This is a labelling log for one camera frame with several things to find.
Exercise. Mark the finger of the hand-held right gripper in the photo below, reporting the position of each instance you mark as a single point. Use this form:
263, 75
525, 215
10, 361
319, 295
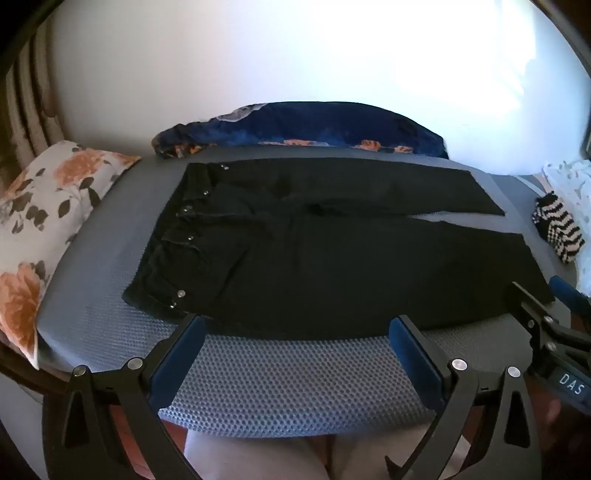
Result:
531, 309
572, 295

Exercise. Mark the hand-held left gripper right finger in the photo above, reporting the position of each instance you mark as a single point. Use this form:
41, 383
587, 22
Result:
415, 360

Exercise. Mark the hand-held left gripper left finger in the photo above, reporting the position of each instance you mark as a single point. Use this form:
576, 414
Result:
178, 353

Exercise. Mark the black pants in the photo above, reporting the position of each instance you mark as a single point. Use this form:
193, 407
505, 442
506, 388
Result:
323, 249

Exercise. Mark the black white striped knit cloth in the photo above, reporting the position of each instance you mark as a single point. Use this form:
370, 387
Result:
558, 230

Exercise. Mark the grey mesh mattress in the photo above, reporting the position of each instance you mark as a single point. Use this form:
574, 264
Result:
258, 383

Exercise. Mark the white lace cloth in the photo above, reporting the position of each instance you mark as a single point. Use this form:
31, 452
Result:
570, 180

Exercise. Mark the person's legs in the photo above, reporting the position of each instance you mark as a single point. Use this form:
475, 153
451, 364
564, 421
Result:
286, 457

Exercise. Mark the floral white pillow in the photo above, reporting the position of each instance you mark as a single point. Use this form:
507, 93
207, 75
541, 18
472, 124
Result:
44, 221

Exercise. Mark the blue floral blanket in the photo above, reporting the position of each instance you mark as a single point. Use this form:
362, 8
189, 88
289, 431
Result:
300, 127

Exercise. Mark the wooden bed frame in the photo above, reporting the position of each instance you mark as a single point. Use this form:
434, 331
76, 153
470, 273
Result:
18, 369

